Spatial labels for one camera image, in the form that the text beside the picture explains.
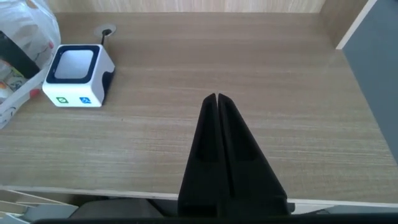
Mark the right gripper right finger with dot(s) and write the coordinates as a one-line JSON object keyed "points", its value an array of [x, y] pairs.
{"points": [[255, 186]]}

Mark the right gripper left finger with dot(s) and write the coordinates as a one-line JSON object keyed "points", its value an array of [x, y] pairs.
{"points": [[200, 183]]}

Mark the white barcode scanner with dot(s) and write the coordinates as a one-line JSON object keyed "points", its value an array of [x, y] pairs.
{"points": [[77, 77]]}

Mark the black item in bag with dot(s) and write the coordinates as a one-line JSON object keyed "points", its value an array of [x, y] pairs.
{"points": [[15, 57]]}

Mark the white plastic shopping bag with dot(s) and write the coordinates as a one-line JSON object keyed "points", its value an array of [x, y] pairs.
{"points": [[29, 34]]}

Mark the wooden counter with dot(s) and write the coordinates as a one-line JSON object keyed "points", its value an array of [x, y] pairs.
{"points": [[217, 62]]}

